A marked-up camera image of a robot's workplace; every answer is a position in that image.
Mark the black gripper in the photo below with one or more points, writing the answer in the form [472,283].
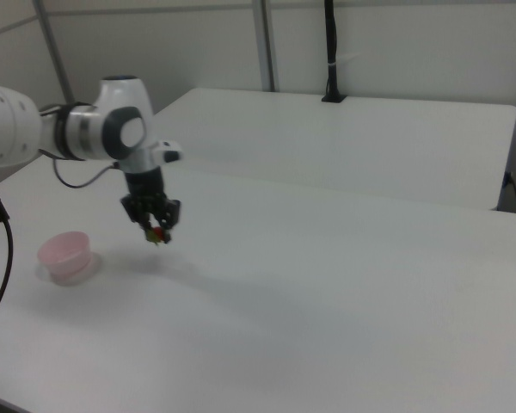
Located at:
[145,185]

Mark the red strawberry with green leaves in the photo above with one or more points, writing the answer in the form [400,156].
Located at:
[156,233]

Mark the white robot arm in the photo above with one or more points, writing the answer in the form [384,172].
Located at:
[69,129]

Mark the pink plastic bowl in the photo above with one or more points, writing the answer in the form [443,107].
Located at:
[66,258]

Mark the black camera stand pole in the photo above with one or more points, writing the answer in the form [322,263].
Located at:
[333,51]

